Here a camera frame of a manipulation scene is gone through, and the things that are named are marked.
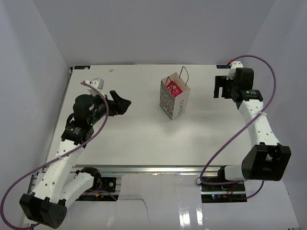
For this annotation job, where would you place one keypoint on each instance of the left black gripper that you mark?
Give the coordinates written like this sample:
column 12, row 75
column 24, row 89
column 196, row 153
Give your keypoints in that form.
column 118, row 106

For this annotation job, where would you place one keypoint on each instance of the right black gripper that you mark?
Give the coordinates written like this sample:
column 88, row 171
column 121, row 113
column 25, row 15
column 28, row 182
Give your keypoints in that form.
column 221, row 81

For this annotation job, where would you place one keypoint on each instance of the red snack packet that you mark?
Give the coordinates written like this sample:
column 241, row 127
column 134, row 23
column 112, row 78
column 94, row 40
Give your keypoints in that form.
column 174, row 88

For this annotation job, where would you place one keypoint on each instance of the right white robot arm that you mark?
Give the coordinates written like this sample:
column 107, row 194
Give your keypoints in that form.
column 268, row 158

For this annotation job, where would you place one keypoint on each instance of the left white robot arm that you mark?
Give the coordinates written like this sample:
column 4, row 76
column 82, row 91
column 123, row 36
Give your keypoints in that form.
column 49, row 200

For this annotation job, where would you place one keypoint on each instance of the paper coffee bag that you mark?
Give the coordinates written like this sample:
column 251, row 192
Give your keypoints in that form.
column 175, row 106

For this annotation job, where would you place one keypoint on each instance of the right blue table label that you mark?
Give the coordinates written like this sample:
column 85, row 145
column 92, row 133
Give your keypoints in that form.
column 222, row 66

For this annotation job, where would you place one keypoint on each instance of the blue table label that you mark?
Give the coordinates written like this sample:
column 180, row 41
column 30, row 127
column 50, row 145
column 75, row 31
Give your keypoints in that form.
column 222, row 66
column 82, row 67

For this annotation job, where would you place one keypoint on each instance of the left blue table label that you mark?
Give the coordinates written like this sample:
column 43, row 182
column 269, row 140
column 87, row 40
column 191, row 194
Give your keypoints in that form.
column 82, row 67

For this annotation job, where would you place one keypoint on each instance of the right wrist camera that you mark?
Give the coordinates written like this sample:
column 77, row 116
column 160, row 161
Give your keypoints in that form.
column 232, row 69

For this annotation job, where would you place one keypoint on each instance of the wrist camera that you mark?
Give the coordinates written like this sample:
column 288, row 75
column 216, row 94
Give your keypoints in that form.
column 98, row 84
column 232, row 69

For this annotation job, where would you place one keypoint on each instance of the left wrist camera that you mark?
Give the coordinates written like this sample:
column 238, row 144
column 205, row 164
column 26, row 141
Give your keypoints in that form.
column 98, row 84

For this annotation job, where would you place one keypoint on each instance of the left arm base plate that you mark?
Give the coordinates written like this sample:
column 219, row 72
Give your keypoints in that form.
column 108, row 184

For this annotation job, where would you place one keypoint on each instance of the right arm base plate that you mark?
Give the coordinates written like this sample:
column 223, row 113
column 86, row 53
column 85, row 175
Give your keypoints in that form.
column 230, row 193

